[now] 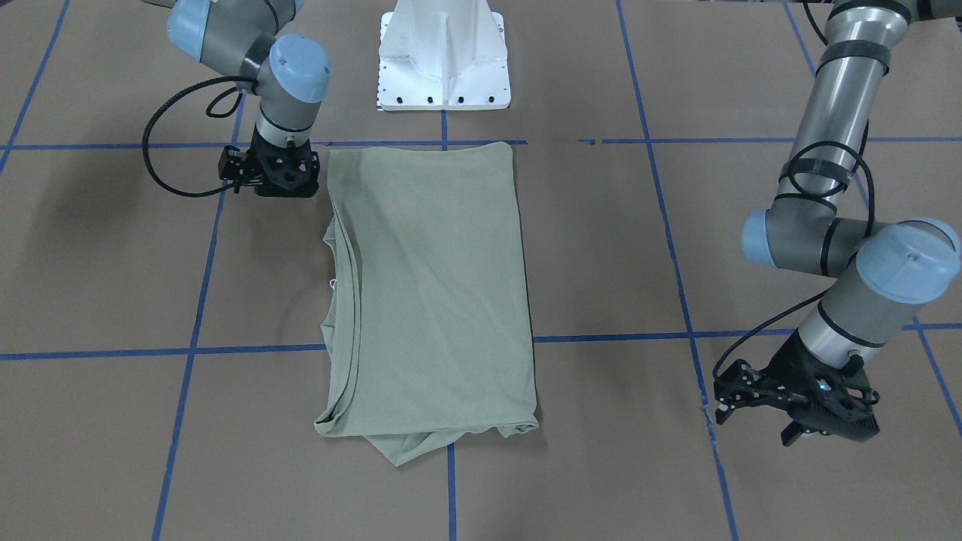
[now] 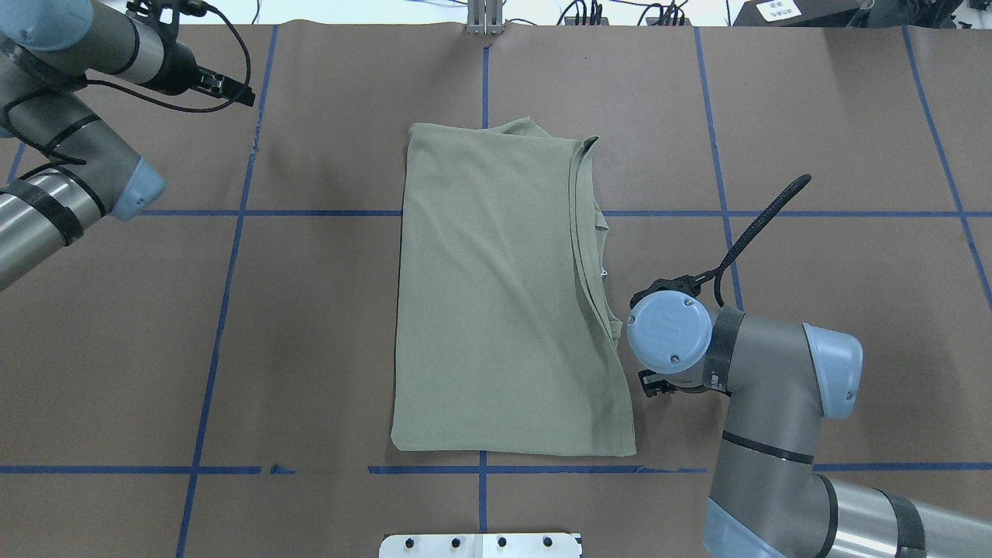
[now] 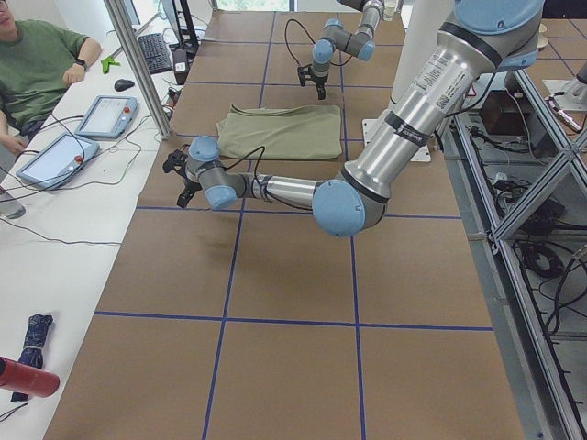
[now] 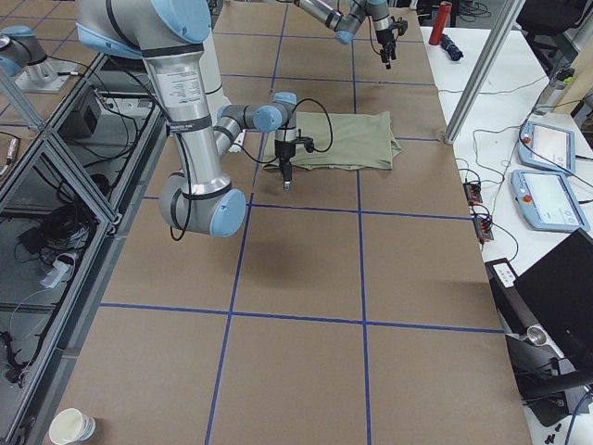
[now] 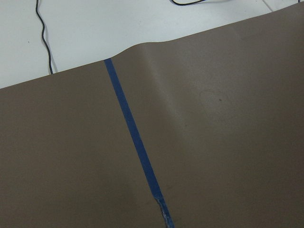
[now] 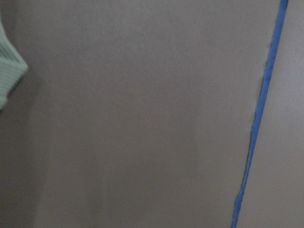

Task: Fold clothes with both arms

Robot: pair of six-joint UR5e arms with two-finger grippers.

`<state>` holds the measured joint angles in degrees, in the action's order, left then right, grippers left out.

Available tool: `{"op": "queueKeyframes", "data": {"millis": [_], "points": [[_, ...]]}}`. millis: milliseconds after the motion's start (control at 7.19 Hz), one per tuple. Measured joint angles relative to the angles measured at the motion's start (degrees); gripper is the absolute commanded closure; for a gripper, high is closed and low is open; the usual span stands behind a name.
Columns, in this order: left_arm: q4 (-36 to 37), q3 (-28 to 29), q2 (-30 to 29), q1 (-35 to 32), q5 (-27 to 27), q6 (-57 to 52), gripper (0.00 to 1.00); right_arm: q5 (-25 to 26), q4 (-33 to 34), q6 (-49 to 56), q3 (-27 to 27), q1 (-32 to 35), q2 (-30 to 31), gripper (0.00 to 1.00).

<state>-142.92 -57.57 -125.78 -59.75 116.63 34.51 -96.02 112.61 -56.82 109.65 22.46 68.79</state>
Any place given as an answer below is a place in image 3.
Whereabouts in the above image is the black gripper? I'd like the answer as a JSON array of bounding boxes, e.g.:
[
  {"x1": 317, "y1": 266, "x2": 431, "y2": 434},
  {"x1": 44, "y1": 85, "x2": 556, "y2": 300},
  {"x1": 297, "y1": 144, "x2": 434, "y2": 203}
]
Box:
[
  {"x1": 177, "y1": 158, "x2": 205, "y2": 209},
  {"x1": 305, "y1": 66, "x2": 328, "y2": 100}
]

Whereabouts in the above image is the olive green long-sleeve shirt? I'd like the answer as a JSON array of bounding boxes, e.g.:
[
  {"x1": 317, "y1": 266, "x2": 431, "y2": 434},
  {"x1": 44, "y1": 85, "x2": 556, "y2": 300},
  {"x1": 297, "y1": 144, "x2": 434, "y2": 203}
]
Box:
[{"x1": 216, "y1": 105, "x2": 342, "y2": 160}]

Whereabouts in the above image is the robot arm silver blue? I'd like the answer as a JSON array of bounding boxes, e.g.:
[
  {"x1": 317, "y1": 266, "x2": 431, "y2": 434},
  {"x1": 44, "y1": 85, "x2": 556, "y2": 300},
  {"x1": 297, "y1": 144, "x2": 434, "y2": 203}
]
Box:
[
  {"x1": 164, "y1": 1, "x2": 543, "y2": 237},
  {"x1": 297, "y1": 0, "x2": 384, "y2": 100}
]

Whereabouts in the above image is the white paper cup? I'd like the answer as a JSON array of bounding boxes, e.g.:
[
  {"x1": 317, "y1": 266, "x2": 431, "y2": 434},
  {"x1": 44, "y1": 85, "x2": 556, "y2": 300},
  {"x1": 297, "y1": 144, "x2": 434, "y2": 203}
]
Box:
[{"x1": 382, "y1": 0, "x2": 398, "y2": 21}]

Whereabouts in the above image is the upper blue teach pendant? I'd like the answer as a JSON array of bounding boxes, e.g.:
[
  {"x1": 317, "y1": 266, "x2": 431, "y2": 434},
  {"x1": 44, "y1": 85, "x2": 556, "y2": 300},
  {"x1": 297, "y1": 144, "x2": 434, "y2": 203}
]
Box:
[{"x1": 75, "y1": 95, "x2": 138, "y2": 139}]

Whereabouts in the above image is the blue teach pendant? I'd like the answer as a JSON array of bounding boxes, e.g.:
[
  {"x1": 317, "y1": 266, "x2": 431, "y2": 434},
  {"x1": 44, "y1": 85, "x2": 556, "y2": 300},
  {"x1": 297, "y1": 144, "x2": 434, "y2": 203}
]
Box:
[
  {"x1": 75, "y1": 95, "x2": 138, "y2": 139},
  {"x1": 17, "y1": 133, "x2": 99, "y2": 190}
]

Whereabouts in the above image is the black computer mouse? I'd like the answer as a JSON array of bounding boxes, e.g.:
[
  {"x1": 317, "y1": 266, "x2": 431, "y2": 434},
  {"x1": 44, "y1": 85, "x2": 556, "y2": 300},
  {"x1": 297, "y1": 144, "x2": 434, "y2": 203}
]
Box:
[{"x1": 114, "y1": 79, "x2": 135, "y2": 92}]

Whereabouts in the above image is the lower blue teach pendant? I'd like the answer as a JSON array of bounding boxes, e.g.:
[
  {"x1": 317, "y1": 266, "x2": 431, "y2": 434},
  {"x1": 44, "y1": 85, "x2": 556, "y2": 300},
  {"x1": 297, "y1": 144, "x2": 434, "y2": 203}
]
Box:
[{"x1": 17, "y1": 133, "x2": 99, "y2": 190}]

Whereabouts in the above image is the black keyboard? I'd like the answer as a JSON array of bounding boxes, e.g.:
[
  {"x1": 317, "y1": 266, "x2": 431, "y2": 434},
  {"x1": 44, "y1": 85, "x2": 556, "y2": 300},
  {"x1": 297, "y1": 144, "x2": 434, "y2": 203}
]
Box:
[{"x1": 138, "y1": 33, "x2": 173, "y2": 74}]

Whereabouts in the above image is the brown paper table cover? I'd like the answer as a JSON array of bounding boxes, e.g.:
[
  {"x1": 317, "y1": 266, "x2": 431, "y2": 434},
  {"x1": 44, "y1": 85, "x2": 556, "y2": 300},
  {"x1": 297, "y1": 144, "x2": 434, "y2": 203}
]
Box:
[{"x1": 46, "y1": 12, "x2": 525, "y2": 439}]

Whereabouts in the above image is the green plastic clip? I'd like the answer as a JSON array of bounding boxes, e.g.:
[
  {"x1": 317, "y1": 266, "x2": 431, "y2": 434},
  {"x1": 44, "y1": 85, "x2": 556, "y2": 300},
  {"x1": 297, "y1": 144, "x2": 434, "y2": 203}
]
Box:
[{"x1": 100, "y1": 55, "x2": 120, "y2": 74}]

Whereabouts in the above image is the person in green shirt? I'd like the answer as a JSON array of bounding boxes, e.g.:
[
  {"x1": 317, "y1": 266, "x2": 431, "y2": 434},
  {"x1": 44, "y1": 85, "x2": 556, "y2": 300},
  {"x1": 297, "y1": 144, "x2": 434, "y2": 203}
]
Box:
[{"x1": 1, "y1": 1, "x2": 102, "y2": 156}]

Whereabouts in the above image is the red cylindrical bottle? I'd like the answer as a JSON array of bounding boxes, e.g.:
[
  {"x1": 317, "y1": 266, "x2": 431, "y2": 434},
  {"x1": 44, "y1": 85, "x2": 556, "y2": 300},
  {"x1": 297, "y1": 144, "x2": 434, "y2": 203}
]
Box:
[{"x1": 1, "y1": 357, "x2": 61, "y2": 398}]

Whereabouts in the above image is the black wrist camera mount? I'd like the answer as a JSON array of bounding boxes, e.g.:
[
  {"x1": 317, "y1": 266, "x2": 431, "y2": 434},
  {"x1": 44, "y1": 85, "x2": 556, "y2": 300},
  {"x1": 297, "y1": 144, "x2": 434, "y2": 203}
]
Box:
[
  {"x1": 296, "y1": 64, "x2": 313, "y2": 87},
  {"x1": 162, "y1": 148, "x2": 188, "y2": 177}
]

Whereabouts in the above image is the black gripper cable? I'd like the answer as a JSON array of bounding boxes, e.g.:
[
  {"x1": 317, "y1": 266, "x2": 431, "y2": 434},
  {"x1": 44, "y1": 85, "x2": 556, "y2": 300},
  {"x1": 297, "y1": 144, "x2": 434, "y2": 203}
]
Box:
[
  {"x1": 219, "y1": 145, "x2": 276, "y2": 203},
  {"x1": 283, "y1": 17, "x2": 322, "y2": 70}
]

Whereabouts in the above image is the aluminium frame post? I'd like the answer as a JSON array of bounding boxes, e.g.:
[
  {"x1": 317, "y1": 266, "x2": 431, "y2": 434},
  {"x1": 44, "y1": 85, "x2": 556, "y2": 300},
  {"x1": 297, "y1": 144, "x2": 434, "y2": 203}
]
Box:
[{"x1": 104, "y1": 0, "x2": 172, "y2": 140}]

